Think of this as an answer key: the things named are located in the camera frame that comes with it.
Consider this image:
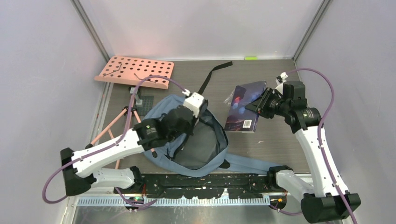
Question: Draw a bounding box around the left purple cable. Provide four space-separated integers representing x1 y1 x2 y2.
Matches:
42 75 191 211

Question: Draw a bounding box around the green tape piece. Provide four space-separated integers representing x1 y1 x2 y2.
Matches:
244 56 257 60

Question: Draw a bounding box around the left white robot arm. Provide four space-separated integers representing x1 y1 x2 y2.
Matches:
60 104 207 196

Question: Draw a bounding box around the white ribbed cable duct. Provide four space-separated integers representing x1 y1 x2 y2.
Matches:
77 196 270 207

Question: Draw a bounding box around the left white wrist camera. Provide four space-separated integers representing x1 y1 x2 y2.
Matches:
182 90 208 118

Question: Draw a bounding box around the pink perforated music stand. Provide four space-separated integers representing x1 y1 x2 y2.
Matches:
85 56 175 169

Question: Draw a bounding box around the blue student backpack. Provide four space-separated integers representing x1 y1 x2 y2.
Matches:
141 61 279 178

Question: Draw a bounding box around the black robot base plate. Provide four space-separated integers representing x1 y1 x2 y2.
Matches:
120 173 286 199

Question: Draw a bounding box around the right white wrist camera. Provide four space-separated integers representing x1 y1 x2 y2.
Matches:
276 72 288 94

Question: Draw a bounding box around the purple paperback book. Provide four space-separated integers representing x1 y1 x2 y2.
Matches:
224 81 267 133

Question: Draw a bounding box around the purple cable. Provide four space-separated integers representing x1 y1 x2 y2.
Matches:
42 75 191 211
269 68 360 224

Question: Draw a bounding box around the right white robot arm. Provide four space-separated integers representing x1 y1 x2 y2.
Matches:
245 81 361 224

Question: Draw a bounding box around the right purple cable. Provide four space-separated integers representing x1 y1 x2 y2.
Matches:
269 68 360 224

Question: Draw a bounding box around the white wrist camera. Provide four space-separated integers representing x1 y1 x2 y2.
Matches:
182 90 208 118
276 72 288 94

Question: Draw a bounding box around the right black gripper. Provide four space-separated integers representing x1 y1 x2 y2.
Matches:
245 87 290 119

